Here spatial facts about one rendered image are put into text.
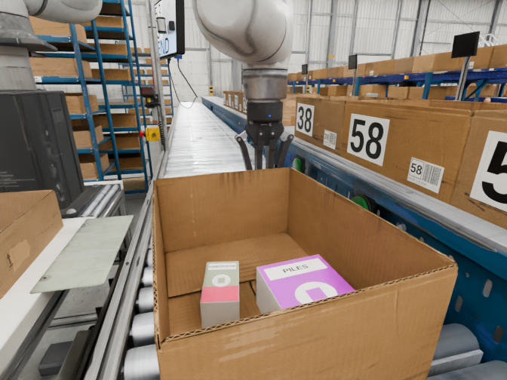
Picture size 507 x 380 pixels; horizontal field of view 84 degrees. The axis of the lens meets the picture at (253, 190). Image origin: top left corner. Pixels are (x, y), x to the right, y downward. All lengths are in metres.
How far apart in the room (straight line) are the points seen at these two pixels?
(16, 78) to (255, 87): 0.64
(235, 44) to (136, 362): 0.43
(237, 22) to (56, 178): 0.70
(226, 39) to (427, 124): 0.42
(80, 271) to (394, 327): 0.54
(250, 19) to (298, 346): 0.35
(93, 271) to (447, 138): 0.70
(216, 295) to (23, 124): 0.69
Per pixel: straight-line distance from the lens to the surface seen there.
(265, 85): 0.57
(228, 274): 0.48
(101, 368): 0.48
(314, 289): 0.42
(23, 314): 0.60
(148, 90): 1.57
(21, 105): 0.93
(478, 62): 6.57
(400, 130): 0.70
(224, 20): 0.39
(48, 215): 0.81
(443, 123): 0.62
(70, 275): 0.65
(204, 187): 0.59
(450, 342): 0.53
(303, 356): 0.29
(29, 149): 0.94
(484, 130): 0.57
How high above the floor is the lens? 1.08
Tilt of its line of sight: 20 degrees down
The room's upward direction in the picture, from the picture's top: straight up
